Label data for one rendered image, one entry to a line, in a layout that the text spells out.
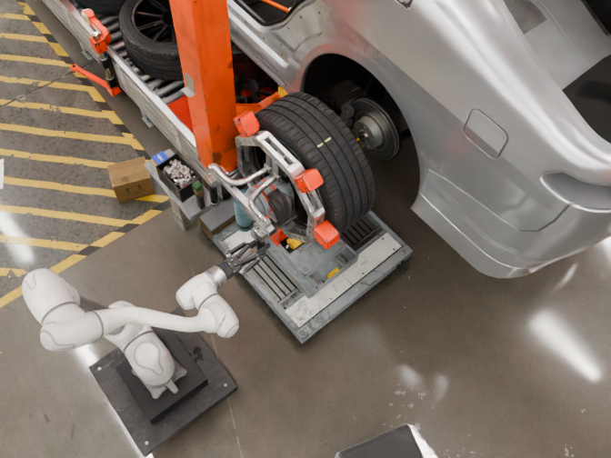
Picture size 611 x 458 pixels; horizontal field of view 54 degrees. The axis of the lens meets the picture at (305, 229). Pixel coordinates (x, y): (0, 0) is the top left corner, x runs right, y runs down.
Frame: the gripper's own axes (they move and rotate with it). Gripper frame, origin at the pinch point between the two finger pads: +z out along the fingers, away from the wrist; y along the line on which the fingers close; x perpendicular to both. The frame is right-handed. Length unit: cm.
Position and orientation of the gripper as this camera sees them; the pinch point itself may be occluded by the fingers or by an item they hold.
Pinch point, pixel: (260, 245)
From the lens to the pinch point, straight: 257.9
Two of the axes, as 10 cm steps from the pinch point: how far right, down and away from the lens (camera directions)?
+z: 7.6, -5.5, 3.5
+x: 0.4, -4.9, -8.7
